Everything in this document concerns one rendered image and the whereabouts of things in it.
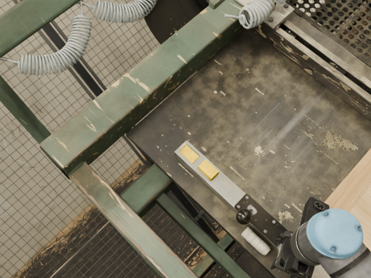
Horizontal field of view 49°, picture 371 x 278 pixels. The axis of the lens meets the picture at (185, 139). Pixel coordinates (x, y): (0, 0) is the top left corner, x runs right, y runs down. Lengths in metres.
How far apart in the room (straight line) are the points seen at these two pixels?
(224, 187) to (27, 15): 0.83
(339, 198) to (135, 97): 0.62
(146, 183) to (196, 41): 0.44
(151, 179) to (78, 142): 0.24
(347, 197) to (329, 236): 0.54
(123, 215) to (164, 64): 0.44
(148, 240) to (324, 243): 0.52
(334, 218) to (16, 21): 1.12
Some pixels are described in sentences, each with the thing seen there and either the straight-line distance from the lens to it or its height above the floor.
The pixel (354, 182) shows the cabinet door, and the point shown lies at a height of 1.31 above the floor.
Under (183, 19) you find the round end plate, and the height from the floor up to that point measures 1.83.
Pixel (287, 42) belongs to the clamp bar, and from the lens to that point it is 1.31.
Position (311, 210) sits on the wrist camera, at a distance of 0.88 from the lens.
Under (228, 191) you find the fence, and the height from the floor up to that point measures 1.50.
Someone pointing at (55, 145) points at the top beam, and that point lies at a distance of 1.11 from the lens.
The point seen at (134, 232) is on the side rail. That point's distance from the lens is 1.06.
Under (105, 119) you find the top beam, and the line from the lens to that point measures 1.11.
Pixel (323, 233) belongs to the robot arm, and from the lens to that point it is 0.66.
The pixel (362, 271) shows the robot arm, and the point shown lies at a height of 1.55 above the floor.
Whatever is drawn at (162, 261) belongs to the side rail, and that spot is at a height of 1.50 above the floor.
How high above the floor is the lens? 2.08
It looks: 22 degrees down
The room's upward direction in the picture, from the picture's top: 36 degrees counter-clockwise
